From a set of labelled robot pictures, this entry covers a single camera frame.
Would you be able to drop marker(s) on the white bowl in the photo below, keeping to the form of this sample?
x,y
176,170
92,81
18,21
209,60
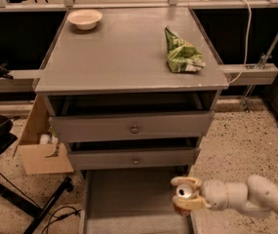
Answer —
x,y
85,19

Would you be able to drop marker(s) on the black chair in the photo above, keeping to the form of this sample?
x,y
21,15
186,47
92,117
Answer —
x,y
38,213

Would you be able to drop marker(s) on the grey drawer cabinet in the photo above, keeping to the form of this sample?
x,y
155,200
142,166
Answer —
x,y
113,100

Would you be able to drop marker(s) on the grey metal rail frame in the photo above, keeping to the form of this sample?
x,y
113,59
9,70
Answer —
x,y
249,73

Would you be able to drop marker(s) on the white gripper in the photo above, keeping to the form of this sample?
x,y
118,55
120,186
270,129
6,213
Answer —
x,y
214,194

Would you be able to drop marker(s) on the grey top drawer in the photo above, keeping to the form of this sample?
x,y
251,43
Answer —
x,y
132,126

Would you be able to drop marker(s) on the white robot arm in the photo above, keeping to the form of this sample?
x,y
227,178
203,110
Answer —
x,y
256,197

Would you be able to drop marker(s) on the grey open bottom drawer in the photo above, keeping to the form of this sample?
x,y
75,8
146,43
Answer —
x,y
131,201

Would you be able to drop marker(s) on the cardboard box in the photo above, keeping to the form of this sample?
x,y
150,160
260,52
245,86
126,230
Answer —
x,y
40,152

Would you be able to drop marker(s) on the green chip bag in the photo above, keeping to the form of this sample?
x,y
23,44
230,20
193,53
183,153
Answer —
x,y
182,56

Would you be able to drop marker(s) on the grey middle drawer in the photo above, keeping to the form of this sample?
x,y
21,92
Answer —
x,y
133,158

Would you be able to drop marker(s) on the red coke can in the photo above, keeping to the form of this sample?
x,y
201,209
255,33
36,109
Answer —
x,y
183,191

